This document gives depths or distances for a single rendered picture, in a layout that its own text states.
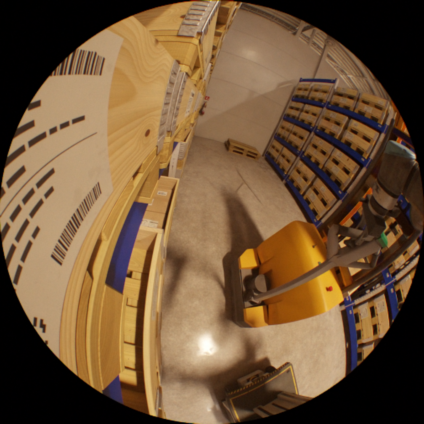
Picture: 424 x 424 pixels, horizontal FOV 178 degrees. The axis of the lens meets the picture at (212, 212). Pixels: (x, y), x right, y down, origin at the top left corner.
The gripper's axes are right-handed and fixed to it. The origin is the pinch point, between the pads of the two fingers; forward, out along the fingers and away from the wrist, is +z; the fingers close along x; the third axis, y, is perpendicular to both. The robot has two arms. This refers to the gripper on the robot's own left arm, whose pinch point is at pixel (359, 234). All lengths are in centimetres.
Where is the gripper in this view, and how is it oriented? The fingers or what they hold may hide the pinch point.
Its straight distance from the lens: 59.4
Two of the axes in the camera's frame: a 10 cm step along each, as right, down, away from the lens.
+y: -8.2, -1.9, 5.4
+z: 2.9, 6.7, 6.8
